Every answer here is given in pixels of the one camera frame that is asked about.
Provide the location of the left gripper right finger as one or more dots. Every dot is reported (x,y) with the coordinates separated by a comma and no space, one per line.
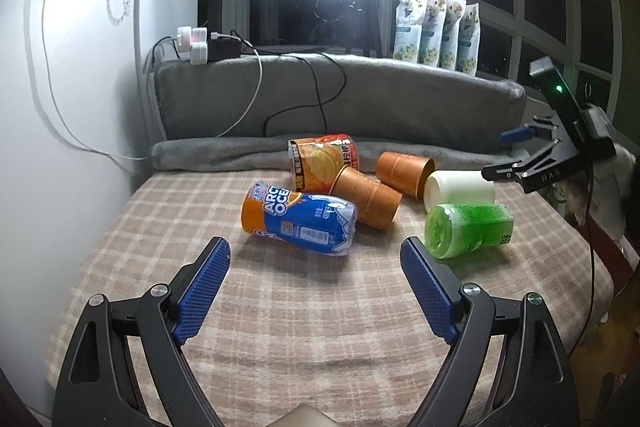
(533,383)

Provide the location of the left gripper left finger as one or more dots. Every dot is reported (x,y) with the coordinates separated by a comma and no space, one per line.
(98,385)

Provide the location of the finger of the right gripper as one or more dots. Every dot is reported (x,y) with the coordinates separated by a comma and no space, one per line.
(519,135)

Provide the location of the white paper cup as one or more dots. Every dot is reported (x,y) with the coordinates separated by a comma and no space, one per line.
(457,187)

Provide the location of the brown paper cup far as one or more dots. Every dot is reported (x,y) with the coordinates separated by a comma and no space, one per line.
(405,173)

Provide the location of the brown paper cup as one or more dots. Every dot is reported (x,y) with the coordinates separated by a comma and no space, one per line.
(405,173)
(376,202)

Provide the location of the green drink cup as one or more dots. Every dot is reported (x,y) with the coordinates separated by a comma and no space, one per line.
(455,230)

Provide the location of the brown paper cup near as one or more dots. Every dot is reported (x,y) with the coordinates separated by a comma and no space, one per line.
(376,202)

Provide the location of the orange red noodle cup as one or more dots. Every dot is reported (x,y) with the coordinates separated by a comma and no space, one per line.
(316,162)

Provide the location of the blue orange Arctic Ocean cup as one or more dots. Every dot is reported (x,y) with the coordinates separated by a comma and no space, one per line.
(324,224)

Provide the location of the white green pouch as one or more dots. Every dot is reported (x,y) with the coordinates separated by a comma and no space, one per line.
(409,18)
(431,35)
(450,33)
(469,40)

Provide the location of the black tripod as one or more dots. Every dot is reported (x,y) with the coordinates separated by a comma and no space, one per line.
(365,26)

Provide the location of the checkered beige table cloth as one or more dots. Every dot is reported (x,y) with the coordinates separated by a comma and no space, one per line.
(342,334)

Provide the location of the grey cushion backrest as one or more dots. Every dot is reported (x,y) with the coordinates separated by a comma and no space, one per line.
(313,94)

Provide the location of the black power adapter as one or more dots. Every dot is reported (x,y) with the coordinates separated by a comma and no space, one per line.
(221,47)

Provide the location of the white power strip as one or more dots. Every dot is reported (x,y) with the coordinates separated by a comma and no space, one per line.
(193,41)

